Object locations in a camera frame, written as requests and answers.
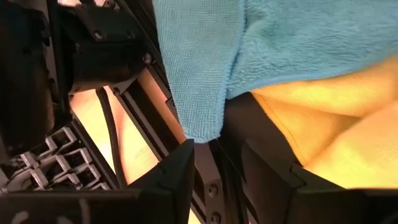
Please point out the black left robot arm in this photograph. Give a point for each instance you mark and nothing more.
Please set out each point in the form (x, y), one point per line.
(93, 46)

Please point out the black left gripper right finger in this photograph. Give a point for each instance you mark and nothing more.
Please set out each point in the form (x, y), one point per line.
(270, 193)

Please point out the yellow microfiber towel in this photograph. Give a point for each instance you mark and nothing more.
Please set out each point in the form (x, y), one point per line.
(342, 130)

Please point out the teal microfiber towel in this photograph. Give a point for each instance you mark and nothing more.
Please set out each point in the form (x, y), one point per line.
(202, 62)

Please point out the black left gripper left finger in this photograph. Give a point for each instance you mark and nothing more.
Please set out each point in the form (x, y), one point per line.
(180, 186)

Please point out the wooden side board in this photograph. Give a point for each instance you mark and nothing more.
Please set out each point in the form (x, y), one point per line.
(84, 118)

